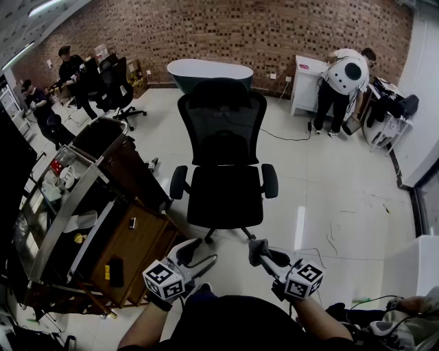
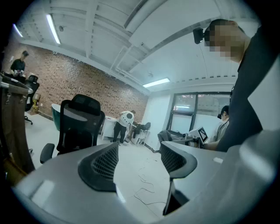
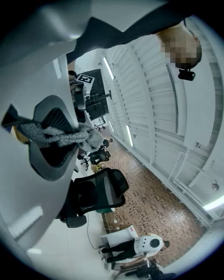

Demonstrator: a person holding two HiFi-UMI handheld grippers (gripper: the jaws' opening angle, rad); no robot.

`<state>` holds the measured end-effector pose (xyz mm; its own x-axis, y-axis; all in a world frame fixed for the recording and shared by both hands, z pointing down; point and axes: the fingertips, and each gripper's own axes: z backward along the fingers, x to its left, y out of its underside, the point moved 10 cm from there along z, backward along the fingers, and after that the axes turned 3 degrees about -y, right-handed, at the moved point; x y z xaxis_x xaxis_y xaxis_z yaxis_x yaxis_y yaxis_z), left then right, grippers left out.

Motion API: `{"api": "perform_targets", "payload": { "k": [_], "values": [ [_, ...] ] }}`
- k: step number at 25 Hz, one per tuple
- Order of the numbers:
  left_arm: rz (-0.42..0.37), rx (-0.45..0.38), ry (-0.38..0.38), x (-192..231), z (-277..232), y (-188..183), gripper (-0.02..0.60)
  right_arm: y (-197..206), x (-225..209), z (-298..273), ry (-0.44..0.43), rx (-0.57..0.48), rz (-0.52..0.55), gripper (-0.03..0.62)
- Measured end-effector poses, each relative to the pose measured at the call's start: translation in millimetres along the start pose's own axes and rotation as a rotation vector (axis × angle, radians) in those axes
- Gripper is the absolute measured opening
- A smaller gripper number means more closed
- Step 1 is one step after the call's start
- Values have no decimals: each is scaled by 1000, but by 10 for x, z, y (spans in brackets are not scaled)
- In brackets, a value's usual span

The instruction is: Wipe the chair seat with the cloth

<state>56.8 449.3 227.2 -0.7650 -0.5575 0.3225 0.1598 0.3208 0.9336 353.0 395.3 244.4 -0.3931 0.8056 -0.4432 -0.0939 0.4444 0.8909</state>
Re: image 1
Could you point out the white slipper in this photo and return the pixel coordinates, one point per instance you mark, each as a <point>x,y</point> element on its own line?
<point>82,221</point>

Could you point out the person's left forearm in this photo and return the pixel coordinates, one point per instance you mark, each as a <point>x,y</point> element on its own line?
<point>144,325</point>

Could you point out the small white item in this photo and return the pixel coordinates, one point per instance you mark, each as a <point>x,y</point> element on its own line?
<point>132,223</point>

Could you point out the black wheeled chair base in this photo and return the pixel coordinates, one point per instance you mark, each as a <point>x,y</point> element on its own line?
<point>210,234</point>

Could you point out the brown cardboard box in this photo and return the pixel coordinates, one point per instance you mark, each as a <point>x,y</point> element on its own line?
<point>133,68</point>

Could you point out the brown wooden cabinet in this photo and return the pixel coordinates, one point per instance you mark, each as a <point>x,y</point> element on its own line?
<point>137,247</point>

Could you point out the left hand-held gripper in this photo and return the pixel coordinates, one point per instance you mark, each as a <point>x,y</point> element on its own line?
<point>163,279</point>

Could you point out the white round backpack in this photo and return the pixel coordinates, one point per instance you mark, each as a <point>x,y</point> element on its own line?
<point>344,75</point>

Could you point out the black bag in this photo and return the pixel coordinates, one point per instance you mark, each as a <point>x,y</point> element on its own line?
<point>408,106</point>

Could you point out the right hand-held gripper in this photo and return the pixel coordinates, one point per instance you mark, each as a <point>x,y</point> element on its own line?
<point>305,279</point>

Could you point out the yellow taped cardboard box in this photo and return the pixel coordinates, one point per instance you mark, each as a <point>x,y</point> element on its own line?
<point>140,87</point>

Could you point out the red white carton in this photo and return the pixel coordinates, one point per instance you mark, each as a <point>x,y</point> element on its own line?
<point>101,53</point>

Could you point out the green plastic object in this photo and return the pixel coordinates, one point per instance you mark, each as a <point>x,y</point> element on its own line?
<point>361,300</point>

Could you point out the small yellow round item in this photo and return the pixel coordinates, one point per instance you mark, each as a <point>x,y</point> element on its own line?
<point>79,238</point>

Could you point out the black wristwatch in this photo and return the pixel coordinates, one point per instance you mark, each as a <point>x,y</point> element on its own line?
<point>394,304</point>

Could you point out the white shelf unit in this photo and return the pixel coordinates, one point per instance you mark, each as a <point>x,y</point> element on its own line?
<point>10,103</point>

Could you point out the red packet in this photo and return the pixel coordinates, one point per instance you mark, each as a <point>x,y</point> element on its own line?
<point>56,165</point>

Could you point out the white cabinet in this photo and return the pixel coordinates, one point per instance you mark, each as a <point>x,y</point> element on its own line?
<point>305,89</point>

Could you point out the black chair armrest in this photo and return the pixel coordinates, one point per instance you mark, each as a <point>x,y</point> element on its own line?
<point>270,181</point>
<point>178,183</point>

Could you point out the white plate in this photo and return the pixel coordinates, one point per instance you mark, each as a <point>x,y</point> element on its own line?
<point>70,176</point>

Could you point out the black waste bin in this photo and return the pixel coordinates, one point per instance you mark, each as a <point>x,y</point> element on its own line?
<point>351,126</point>

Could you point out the person's right forearm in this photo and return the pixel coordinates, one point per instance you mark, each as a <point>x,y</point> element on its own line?
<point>319,318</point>

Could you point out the large black panel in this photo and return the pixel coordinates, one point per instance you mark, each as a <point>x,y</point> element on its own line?
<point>13,171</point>

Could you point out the ceiling strip light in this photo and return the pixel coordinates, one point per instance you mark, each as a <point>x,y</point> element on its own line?
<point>17,56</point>
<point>46,7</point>

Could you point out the white metal table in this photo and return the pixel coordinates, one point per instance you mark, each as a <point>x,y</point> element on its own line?
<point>399,125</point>

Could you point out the white dark green bathtub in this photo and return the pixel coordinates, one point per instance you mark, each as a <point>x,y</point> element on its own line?
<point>209,70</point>

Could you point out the black office chair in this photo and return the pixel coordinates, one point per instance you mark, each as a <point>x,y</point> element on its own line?
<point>118,85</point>
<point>92,79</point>

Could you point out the spare hand-held gripper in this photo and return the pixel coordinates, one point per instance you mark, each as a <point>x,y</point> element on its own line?
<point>153,165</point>

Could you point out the person's black shirt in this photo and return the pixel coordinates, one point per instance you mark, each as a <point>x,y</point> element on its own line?
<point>240,325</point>

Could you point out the dark framed glass door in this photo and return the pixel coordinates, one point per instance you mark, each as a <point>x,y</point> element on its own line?
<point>428,205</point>

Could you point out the black remote-like item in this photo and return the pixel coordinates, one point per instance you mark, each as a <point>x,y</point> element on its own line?
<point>116,272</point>

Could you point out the small yellow black pen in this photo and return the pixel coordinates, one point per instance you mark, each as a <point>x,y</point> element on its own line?
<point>386,209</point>

